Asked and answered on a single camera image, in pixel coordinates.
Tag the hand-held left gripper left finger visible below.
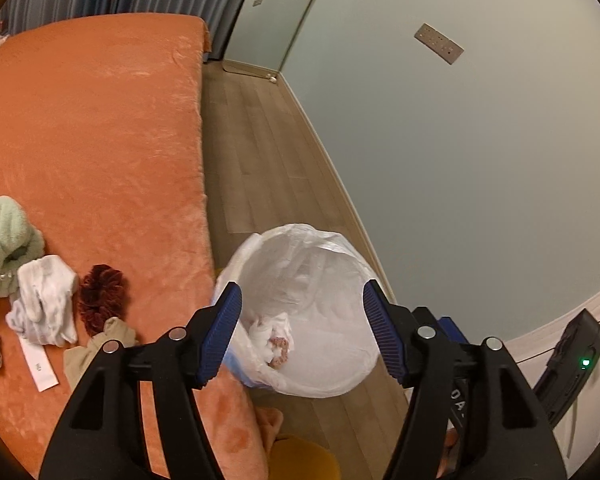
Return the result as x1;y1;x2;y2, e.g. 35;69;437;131
37;282;243;480

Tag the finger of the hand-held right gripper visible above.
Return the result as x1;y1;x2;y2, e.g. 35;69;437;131
412;306;472;347

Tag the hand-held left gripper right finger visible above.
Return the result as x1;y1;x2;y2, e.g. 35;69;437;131
362;280;568;480

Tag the bin with white plastic bag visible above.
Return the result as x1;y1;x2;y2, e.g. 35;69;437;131
212;224;388;400

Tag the maroon velvet scrunchie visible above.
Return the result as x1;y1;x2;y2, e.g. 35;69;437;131
77;264;130;335

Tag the beige cloth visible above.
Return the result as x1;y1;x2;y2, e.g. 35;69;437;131
62;316;140;390

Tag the white paper tag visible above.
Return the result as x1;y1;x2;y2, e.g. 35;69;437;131
19;340;60;393

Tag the green fluffy cloth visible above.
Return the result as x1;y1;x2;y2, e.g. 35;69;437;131
0;195;46;303

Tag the white cloth with pink trim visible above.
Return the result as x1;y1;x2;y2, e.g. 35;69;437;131
250;312;294;368

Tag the yellow soft object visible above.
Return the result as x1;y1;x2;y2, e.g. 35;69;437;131
270;435;341;480

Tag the orange plush blanket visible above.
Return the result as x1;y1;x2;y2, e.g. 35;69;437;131
0;14;281;480

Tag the brown wall switch panel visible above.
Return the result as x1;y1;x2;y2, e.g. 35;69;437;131
414;22;465;65

